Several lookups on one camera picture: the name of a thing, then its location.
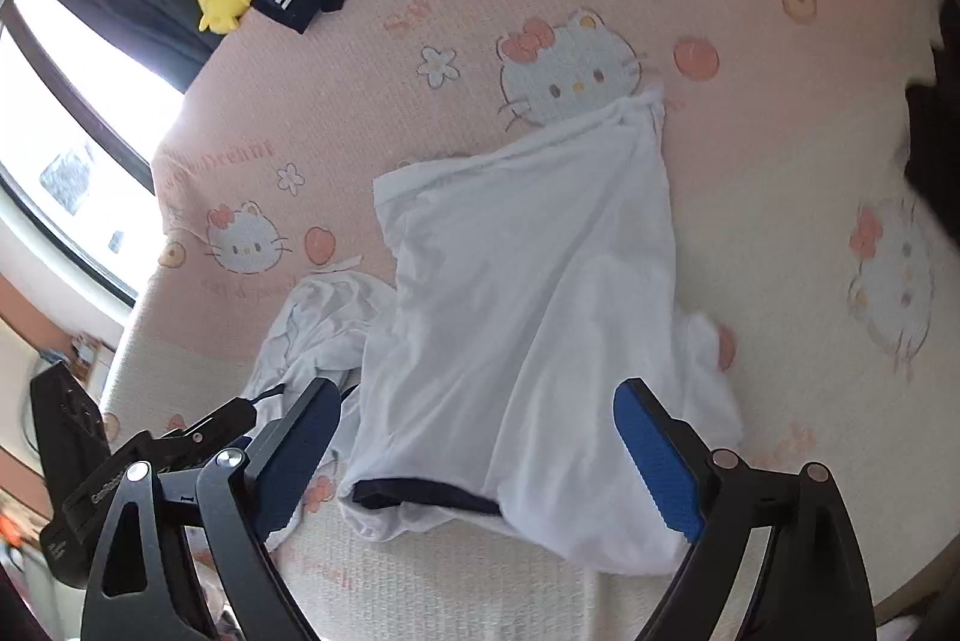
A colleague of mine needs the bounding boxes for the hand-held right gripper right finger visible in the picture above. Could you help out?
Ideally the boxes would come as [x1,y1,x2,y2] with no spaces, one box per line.
[613,377,878,641]

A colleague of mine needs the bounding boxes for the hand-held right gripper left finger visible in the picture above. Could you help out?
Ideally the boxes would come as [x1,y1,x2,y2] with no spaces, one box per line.
[81,378,342,641]

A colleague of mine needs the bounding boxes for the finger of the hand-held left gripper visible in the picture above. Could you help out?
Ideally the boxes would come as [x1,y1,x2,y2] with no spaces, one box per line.
[154,398,260,473]

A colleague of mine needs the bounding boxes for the white t-shirt with navy trim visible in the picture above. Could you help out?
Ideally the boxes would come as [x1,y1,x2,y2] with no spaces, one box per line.
[337,86,745,574]

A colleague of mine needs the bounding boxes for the black clothes pile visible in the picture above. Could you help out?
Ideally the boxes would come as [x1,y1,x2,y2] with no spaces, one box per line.
[904,41,960,214]

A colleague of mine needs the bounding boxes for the pale white garment with strip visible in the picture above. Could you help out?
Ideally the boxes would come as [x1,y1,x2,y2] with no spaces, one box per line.
[251,262,398,552]

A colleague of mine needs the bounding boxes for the dark framed window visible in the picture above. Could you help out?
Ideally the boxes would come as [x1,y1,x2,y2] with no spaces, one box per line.
[0,0,188,306]

